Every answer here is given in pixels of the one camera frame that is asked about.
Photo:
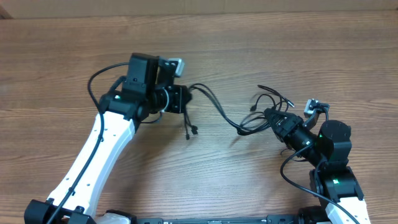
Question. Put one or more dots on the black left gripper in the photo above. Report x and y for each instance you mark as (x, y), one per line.
(178, 101)

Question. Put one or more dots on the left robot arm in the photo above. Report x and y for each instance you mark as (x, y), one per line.
(147, 88)

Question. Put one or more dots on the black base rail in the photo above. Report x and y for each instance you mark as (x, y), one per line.
(270, 219)

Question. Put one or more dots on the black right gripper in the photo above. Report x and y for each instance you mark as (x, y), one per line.
(290, 122)

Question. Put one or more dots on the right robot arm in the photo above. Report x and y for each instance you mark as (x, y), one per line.
(332, 181)

